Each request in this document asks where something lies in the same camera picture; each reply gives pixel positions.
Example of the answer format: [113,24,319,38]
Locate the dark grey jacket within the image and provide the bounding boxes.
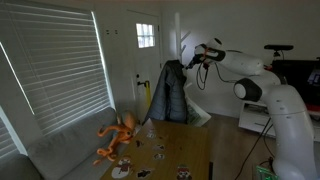
[143,59,188,124]

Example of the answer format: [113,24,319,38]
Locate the wooden table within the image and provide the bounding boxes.
[99,118,214,180]

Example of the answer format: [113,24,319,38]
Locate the snowman sticker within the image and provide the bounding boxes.
[110,157,134,180]

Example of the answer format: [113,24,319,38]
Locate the white cabinet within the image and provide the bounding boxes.
[238,101,320,143]

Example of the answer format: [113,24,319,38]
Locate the white coat stand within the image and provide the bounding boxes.
[174,12,194,66]

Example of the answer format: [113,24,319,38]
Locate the black door handle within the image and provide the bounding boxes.
[136,79,151,88]

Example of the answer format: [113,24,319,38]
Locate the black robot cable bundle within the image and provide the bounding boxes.
[195,62,241,92]

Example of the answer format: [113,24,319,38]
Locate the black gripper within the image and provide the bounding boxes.
[185,52,207,71]

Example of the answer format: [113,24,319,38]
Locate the santa figure sticker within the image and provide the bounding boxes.
[175,163,193,180]

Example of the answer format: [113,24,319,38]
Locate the grey sofa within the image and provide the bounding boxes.
[0,106,143,180]

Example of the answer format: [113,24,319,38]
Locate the white door with window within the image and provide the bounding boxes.
[128,9,165,125]

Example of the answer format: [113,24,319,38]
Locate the orange octopus plush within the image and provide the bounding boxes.
[92,110,139,166]

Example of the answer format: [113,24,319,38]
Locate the black camera on stand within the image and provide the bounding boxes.
[263,43,295,58]

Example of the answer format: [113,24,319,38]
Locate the green circuit board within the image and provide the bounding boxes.
[255,164,280,180]

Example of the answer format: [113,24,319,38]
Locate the black figure sticker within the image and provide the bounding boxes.
[137,168,154,179]

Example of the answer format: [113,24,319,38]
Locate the yellow strap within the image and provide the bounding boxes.
[144,80,153,111]

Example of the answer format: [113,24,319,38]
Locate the thin black floor cable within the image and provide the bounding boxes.
[234,117,278,180]

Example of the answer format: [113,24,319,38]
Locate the black monitor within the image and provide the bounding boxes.
[270,59,320,109]

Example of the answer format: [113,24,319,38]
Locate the white tote bag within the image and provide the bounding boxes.
[184,82,213,128]

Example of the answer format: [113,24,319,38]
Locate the wide white window blind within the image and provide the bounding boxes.
[0,2,116,157]

